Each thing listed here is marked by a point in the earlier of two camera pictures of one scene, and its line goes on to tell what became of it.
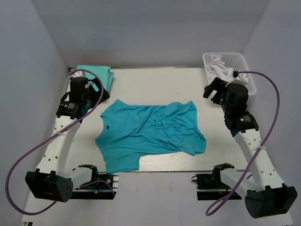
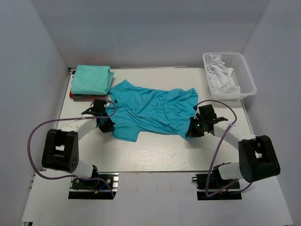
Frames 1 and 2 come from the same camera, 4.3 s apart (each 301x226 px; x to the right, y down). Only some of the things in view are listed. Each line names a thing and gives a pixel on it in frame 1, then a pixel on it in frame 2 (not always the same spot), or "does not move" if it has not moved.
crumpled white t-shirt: [216, 69] does not move
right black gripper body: [219, 97] -> [197, 128]
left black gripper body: [93, 97] -> [107, 125]
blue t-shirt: [129, 131] -> [139, 109]
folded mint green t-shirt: [105, 73] does not move
